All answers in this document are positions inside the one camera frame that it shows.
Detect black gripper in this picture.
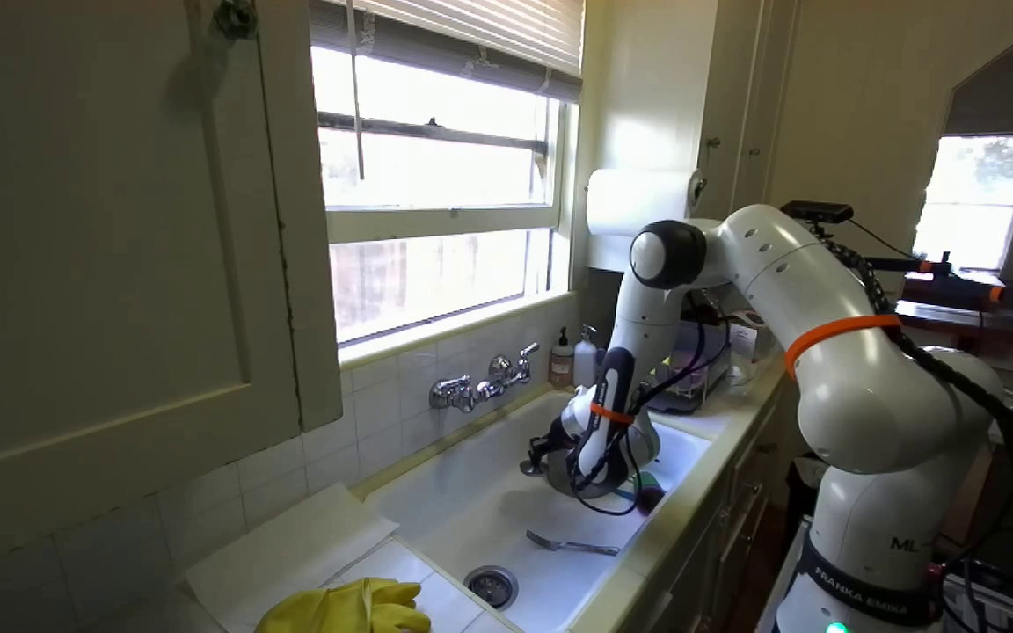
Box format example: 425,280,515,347
518,411,604,483

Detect white sink basin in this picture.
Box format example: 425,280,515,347
358,382,717,633

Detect dark pump bottle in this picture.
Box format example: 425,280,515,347
545,324,579,392

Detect silver fork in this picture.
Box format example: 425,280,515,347
525,526,622,559

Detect clear soap dispenser bottle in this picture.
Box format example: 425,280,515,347
570,324,604,389

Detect metal sink drain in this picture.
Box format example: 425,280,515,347
465,561,525,612

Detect metal dish rack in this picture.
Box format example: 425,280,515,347
643,321,738,413

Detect cream lower counter cabinets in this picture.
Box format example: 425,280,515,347
632,371,812,633

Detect yellow rubber gloves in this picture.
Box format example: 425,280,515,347
255,572,432,633

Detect white paper towel roll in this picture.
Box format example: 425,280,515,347
582,165,703,274

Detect tall cream corner cabinet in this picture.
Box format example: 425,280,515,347
575,0,809,227

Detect cream window blind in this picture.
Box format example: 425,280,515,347
309,0,593,81

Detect red and black device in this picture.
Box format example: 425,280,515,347
896,246,1010,311

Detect bright background window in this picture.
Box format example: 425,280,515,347
908,129,1013,274

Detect dark cabinet knob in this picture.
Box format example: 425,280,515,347
212,0,262,42

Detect chrome wall faucet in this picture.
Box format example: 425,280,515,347
425,337,545,413

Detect silver kettle with black handle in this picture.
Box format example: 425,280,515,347
537,399,670,513

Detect kitchen window with cream frame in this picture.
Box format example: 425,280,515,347
308,0,593,357

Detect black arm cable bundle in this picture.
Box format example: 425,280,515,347
575,199,1013,633

